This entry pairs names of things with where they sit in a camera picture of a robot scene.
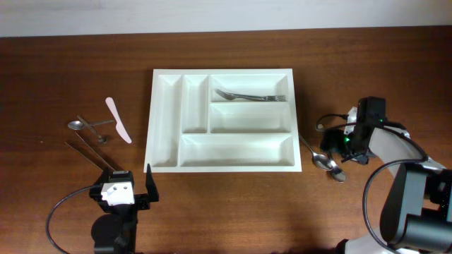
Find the small steel teaspoon left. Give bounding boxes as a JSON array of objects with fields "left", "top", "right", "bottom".
[{"left": 67, "top": 120, "right": 114, "bottom": 131}]

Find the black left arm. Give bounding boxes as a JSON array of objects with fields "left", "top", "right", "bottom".
[{"left": 89, "top": 165, "right": 160, "bottom": 253}]

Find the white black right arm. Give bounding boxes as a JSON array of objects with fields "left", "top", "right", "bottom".
[{"left": 315, "top": 97, "right": 451, "bottom": 253}]

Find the steel tablespoon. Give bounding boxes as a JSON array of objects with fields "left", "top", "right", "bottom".
[
  {"left": 327, "top": 152, "right": 347, "bottom": 183},
  {"left": 298, "top": 134, "right": 332, "bottom": 171}
]

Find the small dark steel spoon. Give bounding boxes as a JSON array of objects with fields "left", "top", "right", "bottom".
[{"left": 77, "top": 115, "right": 107, "bottom": 144}]

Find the white plastic cutlery tray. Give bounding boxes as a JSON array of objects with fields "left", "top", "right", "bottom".
[{"left": 144, "top": 68, "right": 302, "bottom": 173}]

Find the pink plastic knife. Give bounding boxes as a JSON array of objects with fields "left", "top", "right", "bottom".
[{"left": 105, "top": 97, "right": 132, "bottom": 144}]

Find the steel fork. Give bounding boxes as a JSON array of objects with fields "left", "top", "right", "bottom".
[
  {"left": 215, "top": 89, "right": 267, "bottom": 101},
  {"left": 230, "top": 94, "right": 285, "bottom": 102}
]

